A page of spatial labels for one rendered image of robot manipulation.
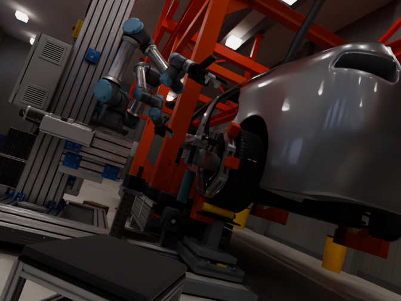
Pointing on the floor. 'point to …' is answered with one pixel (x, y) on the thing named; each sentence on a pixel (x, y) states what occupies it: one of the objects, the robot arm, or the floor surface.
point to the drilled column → (121, 214)
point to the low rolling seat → (96, 271)
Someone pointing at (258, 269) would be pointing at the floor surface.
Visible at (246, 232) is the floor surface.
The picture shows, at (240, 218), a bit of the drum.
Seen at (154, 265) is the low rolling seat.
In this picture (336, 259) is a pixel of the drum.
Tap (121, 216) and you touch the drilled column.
